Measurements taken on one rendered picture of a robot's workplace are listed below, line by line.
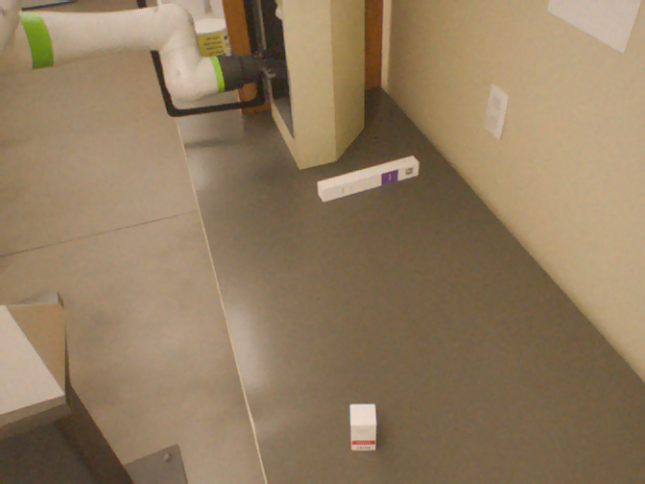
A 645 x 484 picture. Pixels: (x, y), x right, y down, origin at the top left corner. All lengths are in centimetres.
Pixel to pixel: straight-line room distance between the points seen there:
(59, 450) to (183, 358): 104
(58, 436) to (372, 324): 72
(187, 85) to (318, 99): 33
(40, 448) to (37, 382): 27
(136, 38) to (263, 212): 51
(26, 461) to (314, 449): 68
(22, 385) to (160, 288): 156
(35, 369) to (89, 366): 136
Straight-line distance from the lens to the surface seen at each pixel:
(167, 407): 225
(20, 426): 122
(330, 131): 154
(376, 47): 192
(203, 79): 148
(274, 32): 169
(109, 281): 279
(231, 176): 159
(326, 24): 141
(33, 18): 139
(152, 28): 146
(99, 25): 143
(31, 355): 110
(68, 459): 145
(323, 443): 101
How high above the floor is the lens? 184
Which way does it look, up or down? 43 degrees down
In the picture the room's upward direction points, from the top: 4 degrees counter-clockwise
